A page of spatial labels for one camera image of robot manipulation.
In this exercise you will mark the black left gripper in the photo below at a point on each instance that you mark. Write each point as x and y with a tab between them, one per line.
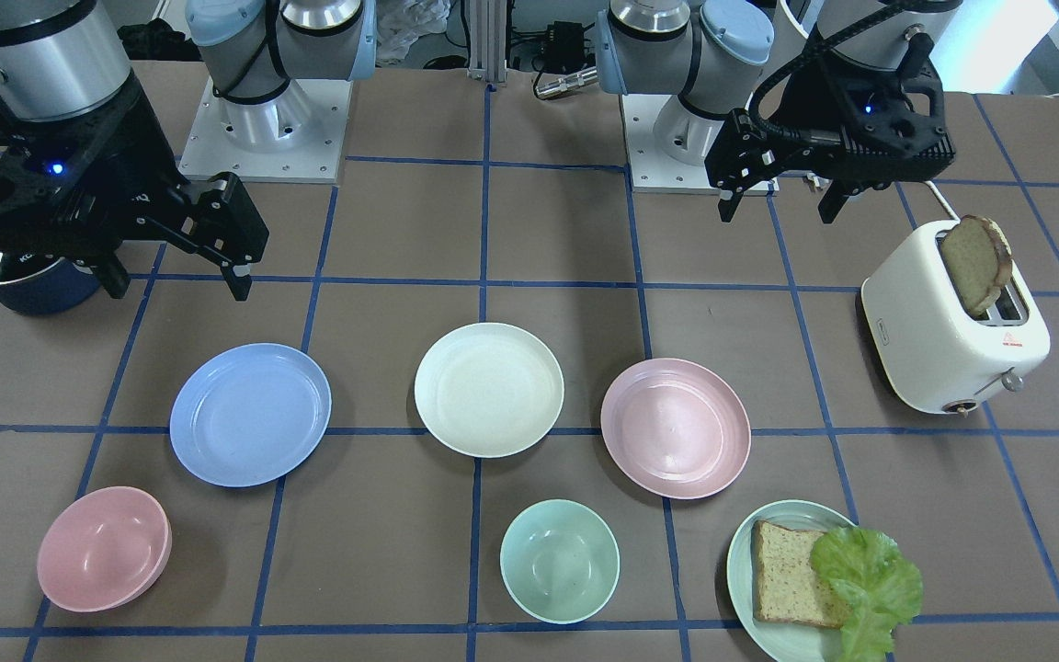
802	103

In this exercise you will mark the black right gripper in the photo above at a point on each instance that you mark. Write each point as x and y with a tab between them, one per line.
130	152

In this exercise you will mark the blue plate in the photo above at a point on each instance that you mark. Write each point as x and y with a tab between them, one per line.
250	415

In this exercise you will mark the pink plate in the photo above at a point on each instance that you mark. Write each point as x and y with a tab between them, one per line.
676	428

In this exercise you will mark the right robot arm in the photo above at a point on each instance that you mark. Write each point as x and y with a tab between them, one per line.
59	59

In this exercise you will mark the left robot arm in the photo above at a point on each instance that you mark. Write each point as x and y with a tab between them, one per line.
715	54

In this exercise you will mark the dark blue saucepan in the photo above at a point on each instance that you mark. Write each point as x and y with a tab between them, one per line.
40	284

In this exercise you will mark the toast slice in toaster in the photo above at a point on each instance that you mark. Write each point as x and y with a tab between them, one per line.
979	262

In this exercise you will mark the white toaster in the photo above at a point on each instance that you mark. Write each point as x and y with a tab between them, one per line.
937	358

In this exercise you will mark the pink bowl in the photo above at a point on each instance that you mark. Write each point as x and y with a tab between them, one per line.
104	550

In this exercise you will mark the cream white plate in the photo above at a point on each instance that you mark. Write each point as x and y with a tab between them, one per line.
489	390

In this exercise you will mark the bread slice on plate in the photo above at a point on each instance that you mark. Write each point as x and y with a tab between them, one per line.
787	589

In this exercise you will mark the green lettuce leaf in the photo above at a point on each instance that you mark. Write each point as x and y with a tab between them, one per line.
882	589

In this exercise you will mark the mint green bowl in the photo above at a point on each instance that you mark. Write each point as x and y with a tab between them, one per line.
560	561

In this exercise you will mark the green plate with food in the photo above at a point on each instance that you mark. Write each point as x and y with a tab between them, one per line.
781	641

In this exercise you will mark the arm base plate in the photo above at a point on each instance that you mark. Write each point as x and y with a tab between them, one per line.
667	144
296	138

